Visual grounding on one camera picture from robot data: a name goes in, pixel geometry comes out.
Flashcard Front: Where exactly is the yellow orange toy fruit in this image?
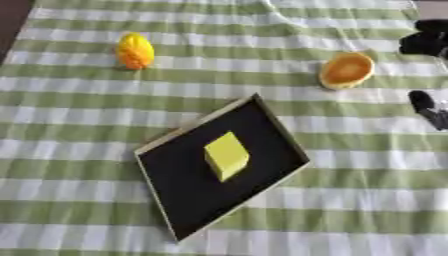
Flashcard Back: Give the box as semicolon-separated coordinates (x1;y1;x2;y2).
113;31;158;71

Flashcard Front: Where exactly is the yellow rectangular block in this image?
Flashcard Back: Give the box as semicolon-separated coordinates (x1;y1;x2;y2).
203;130;252;183

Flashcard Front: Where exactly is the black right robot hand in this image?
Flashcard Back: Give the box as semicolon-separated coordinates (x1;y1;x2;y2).
397;19;448;132

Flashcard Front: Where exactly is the tan box with black inside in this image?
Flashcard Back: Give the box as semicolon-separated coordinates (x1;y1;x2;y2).
133;92;312;243

